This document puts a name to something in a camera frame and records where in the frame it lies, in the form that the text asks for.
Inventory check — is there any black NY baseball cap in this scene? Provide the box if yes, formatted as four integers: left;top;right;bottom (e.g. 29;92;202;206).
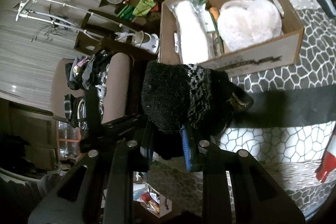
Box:
227;83;254;112

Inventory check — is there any white furry slipper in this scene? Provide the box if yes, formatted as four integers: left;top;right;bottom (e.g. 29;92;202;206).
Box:
217;0;282;52

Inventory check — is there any red white bottle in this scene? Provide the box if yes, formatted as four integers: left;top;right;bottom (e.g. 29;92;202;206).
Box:
316;128;336;183

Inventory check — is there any orange printed cloth bag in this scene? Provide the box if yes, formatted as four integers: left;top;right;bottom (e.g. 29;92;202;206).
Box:
209;7;220;21

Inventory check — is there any grey patterned table mat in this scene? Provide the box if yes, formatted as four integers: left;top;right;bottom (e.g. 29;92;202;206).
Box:
146;0;336;222

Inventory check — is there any brown cardboard box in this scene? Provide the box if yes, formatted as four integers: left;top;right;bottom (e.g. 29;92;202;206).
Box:
159;0;303;77

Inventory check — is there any green shopping bag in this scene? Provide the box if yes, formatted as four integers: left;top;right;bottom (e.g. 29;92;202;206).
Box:
133;0;156;17

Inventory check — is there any clear green-edged plastic bag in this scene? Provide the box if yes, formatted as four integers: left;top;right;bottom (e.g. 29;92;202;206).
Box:
168;0;224;64

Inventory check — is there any white drying rack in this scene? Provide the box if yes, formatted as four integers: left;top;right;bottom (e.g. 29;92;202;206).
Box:
14;0;124;41

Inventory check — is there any white garment steamer base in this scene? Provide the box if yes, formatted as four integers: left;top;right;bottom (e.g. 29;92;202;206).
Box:
115;31;159;55

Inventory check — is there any white item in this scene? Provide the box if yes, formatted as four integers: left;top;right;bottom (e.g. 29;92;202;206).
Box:
172;0;215;64

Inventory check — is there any black knit beanie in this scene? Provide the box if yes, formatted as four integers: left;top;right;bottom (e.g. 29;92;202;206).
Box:
141;61;234;135

